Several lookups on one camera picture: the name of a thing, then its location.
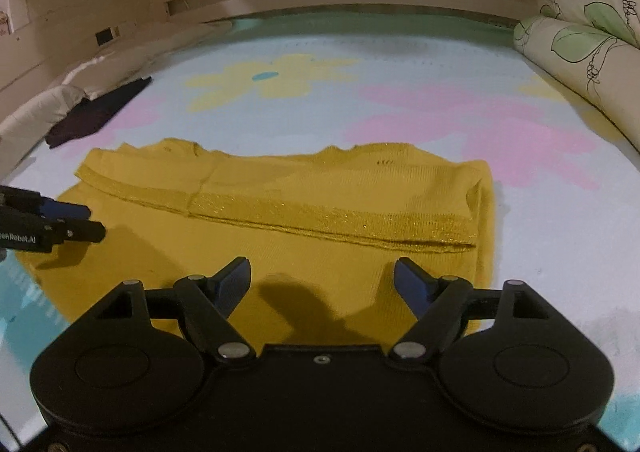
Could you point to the rolled floral quilt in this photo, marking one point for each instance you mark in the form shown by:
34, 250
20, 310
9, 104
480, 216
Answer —
590, 52

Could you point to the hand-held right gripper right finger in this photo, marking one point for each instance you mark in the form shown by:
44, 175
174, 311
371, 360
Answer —
412, 287

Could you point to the flower printed blanket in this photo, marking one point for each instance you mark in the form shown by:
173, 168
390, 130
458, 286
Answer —
400, 82

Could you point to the dark folded cloth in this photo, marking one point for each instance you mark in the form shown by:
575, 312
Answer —
95, 114

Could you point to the yellow knit sweater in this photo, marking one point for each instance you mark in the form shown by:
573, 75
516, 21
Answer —
300, 182

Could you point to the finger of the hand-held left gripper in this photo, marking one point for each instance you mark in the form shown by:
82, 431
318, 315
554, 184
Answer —
82, 230
65, 209

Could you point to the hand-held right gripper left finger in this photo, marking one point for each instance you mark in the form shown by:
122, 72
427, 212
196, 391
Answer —
232, 287

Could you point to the black wall socket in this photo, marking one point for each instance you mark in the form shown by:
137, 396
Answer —
106, 36

